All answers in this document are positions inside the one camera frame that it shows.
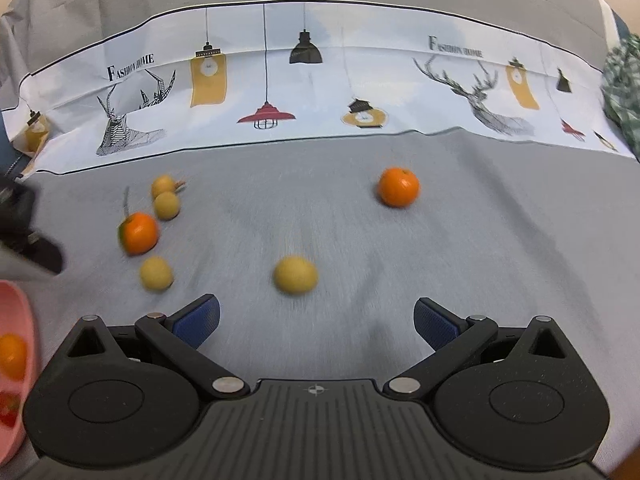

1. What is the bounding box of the yellow longan with twig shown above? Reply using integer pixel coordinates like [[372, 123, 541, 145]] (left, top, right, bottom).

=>
[[151, 174, 187, 198]]

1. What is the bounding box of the green checked cloth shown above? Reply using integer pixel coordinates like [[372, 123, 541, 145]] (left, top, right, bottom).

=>
[[601, 34, 640, 161]]

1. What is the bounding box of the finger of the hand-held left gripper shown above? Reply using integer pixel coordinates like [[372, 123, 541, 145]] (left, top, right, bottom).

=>
[[27, 232, 64, 275]]

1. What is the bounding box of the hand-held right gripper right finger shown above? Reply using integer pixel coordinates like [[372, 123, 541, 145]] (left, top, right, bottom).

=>
[[382, 297, 568, 402]]

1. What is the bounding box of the orange mandarin with stem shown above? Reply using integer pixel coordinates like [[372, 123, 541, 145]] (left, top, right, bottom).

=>
[[117, 186, 161, 257]]

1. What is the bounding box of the red cherry tomato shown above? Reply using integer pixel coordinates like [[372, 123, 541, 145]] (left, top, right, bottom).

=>
[[0, 391, 22, 428]]

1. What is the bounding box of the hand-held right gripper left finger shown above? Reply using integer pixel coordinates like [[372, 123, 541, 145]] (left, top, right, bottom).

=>
[[60, 292, 251, 402]]

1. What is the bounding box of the pink plate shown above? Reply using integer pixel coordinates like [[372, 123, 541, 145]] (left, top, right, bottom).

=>
[[0, 280, 40, 466]]

